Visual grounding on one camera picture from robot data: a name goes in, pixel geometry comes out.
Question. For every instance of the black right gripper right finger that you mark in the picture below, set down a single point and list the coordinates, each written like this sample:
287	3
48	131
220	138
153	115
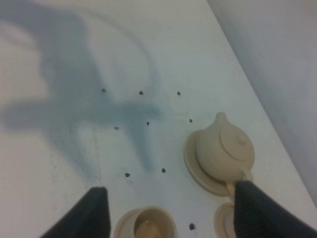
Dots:
256	215

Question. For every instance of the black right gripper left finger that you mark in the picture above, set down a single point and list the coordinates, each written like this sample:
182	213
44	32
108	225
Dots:
89	218

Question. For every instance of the beige ceramic teapot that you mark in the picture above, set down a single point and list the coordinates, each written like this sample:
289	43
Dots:
225	152

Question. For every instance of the beige teapot saucer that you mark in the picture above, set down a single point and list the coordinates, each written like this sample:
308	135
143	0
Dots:
208	183

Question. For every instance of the beige near cup saucer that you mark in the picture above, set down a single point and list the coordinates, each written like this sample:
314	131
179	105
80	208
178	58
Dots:
224	221

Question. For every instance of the beige cup saucer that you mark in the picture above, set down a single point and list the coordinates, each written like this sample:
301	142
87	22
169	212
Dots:
224	221
124	227

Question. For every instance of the beige far cup saucer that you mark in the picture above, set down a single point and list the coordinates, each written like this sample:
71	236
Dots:
124	227

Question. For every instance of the beige far teacup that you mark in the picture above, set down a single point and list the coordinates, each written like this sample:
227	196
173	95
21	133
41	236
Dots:
154	222

